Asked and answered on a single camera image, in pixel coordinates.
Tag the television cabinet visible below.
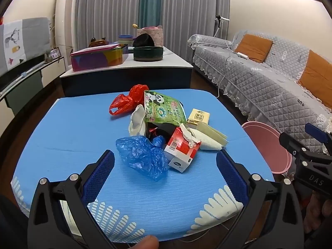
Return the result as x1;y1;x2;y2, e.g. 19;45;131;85
0;56;65;115

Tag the beige paper packet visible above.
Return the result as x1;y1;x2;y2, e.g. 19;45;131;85
193;122;229;146

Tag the orange cushion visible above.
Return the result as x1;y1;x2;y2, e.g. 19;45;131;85
298;50;332;101
234;34;273;63

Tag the cream paper packet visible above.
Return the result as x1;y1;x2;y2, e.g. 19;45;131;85
187;127;224;151

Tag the teal curtain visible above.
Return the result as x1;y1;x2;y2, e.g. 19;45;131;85
139;0;162;29

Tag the white floor stand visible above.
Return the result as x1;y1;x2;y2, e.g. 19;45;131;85
213;14;231;38

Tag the brown ornament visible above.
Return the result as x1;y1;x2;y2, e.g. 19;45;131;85
89;38;109;48

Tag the black plastic wrapper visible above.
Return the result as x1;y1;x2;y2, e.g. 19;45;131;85
146;123;179;146

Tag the red plastic bag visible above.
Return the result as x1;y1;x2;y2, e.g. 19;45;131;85
109;84;150;116

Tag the pink woven basket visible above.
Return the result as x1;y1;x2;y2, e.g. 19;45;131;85
137;26;164;48

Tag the blue plastic bag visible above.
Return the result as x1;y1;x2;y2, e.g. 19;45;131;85
116;135;170;182

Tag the green panda print packet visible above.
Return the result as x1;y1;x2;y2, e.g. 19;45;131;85
143;90;187;125

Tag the white tissue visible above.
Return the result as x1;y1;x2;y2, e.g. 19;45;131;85
128;104;147;137

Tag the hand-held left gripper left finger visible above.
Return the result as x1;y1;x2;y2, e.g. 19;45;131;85
27;150;116;249

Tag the grey printed television cover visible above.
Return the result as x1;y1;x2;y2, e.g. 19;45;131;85
0;18;51;74

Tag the yellow tissue pack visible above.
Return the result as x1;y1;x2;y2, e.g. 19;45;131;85
187;108;211;125

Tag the white top coffee table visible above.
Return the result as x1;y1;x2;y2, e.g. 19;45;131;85
60;46;194;98

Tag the grey quilted sofa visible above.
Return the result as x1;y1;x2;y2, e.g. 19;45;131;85
187;30;332;159

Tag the grey curtain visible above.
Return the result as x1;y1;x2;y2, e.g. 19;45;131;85
75;0;142;55
159;0;231;50

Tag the black hat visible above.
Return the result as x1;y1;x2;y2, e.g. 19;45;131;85
132;34;155;48

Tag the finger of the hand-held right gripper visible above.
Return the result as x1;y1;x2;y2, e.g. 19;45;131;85
304;123;332;146
279;132;312;165

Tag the person's right hand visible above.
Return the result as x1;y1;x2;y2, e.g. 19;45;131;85
303;192;332;232

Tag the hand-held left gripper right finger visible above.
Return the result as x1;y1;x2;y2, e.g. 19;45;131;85
216;150;305;249

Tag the pink bin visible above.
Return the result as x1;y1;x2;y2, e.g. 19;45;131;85
241;121;293;175

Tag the colourful tin box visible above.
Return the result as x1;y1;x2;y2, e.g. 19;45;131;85
70;44;124;72

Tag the stack of coloured bowls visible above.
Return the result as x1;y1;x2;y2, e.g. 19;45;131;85
118;34;138;48

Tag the person's left hand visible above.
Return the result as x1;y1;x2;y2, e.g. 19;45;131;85
127;235;159;249

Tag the dark green bowl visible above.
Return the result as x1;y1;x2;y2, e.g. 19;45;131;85
133;46;164;62

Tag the white standing air conditioner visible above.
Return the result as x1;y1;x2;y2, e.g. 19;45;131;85
55;0;79;57

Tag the red and white carton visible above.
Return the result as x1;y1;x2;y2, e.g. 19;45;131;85
164;123;202;173

